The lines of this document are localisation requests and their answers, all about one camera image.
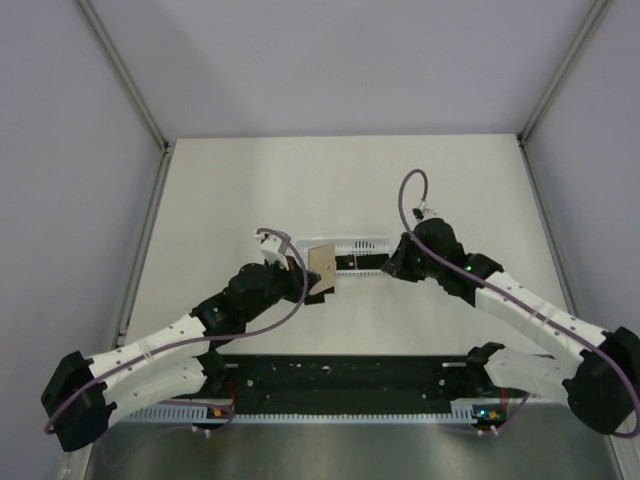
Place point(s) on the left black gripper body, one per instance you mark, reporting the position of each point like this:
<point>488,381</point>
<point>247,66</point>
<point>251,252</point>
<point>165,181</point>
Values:
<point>283,285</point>

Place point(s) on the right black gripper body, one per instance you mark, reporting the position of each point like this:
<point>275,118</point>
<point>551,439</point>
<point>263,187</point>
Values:
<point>411,265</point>

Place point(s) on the beige card holder wallet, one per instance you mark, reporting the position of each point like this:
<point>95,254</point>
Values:
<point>321,260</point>

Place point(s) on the black VIP card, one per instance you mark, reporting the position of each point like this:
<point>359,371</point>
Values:
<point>329,290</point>

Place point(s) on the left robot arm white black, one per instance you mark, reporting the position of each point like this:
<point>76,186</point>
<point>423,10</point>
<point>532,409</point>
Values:
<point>87,395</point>

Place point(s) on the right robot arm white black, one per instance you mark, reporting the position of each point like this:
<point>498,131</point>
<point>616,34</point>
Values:
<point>592,371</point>

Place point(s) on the white plastic basket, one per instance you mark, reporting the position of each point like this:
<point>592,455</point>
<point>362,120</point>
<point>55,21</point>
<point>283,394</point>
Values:
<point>359,245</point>

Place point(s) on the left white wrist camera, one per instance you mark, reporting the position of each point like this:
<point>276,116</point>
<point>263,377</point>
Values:
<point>273,246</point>

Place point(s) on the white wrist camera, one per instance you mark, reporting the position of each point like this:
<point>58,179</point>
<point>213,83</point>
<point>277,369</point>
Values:
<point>423,212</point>
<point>273,246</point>

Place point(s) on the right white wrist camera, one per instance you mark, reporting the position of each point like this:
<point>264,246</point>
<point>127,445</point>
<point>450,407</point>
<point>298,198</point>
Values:
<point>423,212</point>

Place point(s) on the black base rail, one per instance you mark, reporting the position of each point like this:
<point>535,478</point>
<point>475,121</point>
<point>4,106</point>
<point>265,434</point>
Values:
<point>347,384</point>

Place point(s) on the white slotted cable duct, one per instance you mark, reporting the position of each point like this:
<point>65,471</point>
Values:
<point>461,412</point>

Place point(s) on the left aluminium frame post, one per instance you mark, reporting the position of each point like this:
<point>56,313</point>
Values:
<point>121,72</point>

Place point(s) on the aluminium frame post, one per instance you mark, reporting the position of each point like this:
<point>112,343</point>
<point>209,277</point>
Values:
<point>121,72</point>
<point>579,44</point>

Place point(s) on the right aluminium frame post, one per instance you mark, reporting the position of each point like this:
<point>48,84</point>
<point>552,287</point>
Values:
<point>579,44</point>

